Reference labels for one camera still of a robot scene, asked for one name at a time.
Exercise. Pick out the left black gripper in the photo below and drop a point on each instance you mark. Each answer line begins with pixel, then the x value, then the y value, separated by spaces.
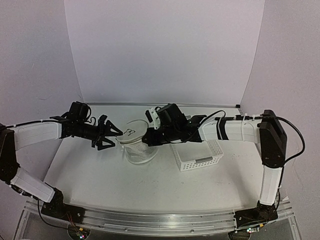
pixel 108 132

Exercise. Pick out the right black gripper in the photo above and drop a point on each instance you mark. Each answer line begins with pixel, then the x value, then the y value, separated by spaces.
pixel 152 142

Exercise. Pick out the white mesh laundry bag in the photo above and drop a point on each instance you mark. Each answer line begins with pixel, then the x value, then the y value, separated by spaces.
pixel 136 151

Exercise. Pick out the white perforated plastic basket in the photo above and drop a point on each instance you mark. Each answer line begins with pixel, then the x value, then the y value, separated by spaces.
pixel 195 155

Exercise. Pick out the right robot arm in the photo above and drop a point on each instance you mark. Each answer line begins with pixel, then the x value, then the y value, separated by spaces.
pixel 266 133

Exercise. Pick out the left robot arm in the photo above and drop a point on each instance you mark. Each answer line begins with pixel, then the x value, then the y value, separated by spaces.
pixel 15 137

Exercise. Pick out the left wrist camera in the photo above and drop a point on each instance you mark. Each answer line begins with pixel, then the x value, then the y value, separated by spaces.
pixel 101 120

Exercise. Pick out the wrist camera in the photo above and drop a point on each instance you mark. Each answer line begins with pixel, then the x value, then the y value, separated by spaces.
pixel 153 117
pixel 101 120

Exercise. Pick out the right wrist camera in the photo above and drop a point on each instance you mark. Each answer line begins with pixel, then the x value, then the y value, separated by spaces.
pixel 153 117

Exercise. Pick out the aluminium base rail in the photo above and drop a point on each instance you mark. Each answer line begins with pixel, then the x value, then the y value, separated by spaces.
pixel 106 224

